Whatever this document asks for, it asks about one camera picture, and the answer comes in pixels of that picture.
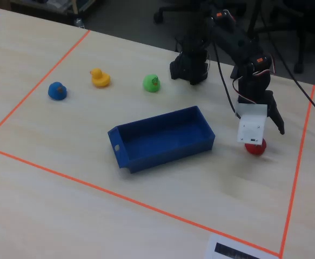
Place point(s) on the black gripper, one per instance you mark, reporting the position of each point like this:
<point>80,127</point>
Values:
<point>271,103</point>

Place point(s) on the red rubber duck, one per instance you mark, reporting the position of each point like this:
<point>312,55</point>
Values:
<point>255,149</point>

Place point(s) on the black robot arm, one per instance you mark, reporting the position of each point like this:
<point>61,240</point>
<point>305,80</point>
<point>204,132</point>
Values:
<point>227,35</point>

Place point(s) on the blue plastic box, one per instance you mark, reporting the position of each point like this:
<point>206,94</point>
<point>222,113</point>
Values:
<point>162,135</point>

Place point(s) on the green rubber duck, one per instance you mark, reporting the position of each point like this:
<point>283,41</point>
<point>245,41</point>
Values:
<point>150,83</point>

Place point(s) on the yellow rubber duck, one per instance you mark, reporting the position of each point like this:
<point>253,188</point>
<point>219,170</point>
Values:
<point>100,79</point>

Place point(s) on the blue rubber duck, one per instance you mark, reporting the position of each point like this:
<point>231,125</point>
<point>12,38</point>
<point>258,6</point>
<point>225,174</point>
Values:
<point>56,91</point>

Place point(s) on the orange tape line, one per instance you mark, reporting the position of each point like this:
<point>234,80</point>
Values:
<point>119,195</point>
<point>38,83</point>
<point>297,167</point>

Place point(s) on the white paper with black bar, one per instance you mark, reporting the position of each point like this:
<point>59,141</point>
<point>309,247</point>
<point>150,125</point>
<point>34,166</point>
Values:
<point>235,249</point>

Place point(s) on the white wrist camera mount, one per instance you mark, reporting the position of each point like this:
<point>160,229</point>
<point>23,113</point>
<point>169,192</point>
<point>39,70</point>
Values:
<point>250,126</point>

